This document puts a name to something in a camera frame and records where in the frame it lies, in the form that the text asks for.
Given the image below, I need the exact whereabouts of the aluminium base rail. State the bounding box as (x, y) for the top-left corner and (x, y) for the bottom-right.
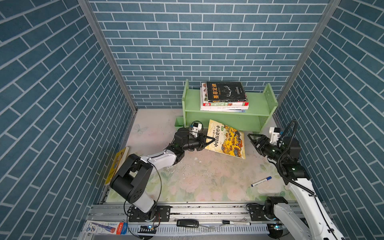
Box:
(79, 202), (343, 240)

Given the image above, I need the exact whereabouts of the black remote device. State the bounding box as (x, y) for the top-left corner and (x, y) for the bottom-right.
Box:
(177, 219), (199, 228)

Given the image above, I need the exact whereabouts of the green nature encyclopedia book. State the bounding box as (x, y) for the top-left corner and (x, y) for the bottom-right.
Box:
(201, 82), (249, 106)

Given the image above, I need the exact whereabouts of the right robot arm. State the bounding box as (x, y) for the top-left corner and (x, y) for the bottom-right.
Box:
(248, 134), (345, 240)

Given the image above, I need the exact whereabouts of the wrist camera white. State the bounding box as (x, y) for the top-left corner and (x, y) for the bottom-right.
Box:
(190, 121), (204, 138)
(269, 127), (282, 145)

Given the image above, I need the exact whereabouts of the yellow cartoon history book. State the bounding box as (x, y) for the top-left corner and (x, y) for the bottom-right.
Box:
(205, 120), (246, 159)

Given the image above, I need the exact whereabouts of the white La Dame book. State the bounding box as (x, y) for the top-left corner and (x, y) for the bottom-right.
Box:
(200, 88), (249, 113)

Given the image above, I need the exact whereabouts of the black book yellow title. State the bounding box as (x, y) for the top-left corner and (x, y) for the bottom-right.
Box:
(206, 82), (247, 102)

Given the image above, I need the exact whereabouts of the green wooden shelf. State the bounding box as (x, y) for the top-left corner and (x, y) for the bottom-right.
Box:
(182, 80), (278, 133)

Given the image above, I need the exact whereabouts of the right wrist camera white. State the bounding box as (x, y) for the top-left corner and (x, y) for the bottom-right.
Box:
(269, 127), (282, 145)

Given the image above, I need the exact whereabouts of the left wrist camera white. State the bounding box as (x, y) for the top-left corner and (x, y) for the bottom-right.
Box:
(190, 121), (204, 138)

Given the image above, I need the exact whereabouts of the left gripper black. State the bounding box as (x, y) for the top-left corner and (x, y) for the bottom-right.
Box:
(180, 134), (215, 153)

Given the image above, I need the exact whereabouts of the blue white marker pen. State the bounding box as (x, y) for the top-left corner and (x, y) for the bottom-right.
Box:
(251, 176), (272, 187)

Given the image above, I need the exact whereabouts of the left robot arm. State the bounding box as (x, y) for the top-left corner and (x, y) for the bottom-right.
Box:
(110, 128), (215, 214)

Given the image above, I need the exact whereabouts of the red blue pen package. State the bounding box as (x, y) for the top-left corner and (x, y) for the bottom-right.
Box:
(82, 221), (128, 235)

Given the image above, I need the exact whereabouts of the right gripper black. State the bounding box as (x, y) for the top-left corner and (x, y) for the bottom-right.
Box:
(248, 133), (286, 165)

